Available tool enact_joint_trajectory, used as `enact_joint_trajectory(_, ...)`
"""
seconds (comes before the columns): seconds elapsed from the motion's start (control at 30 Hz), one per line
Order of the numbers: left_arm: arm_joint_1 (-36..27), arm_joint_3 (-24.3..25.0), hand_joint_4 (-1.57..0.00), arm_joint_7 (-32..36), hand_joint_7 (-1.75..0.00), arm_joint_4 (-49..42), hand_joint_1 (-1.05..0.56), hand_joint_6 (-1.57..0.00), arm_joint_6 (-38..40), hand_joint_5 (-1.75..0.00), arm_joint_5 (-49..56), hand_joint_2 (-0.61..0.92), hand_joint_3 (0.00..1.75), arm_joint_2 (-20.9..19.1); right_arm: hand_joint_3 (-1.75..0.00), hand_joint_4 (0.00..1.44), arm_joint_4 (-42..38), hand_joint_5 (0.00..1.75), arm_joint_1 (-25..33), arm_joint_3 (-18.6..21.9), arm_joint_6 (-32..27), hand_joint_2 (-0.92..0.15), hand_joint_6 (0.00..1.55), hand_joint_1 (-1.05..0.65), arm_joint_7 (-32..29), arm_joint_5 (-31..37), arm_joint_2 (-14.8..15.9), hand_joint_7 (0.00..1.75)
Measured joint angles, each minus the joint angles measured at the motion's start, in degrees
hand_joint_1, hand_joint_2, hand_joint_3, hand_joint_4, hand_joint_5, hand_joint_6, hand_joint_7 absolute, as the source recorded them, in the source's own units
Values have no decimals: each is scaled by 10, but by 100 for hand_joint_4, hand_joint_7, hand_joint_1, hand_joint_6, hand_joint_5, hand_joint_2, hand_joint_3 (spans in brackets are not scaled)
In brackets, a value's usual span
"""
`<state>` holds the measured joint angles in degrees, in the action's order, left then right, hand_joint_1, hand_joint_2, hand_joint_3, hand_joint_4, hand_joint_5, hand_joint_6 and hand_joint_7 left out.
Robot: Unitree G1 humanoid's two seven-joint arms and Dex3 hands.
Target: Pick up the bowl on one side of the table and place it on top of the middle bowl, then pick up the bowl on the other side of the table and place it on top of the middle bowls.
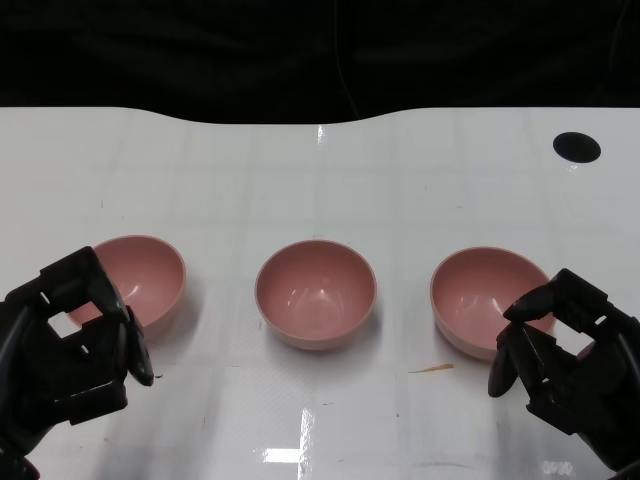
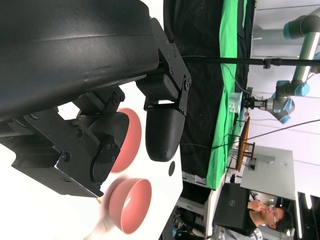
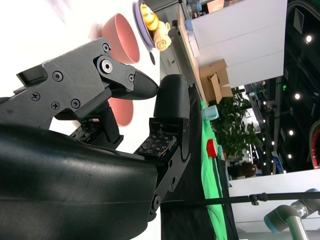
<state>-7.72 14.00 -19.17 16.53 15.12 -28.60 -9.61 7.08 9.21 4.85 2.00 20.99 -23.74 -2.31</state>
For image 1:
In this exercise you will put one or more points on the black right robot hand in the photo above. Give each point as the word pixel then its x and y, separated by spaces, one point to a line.
pixel 590 400

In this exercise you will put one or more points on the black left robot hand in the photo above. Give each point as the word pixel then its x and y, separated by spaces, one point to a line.
pixel 60 370

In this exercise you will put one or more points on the pink plastic bowl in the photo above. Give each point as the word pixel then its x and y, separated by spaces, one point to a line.
pixel 150 280
pixel 315 295
pixel 475 300

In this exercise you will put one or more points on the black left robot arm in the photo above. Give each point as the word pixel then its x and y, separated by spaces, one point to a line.
pixel 12 467

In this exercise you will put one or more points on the thin orange wood sliver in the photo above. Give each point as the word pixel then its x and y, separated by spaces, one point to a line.
pixel 435 369

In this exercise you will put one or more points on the black round table grommet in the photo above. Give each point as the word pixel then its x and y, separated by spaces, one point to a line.
pixel 576 146

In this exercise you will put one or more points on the black backdrop cloth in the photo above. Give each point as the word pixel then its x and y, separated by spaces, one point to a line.
pixel 150 50

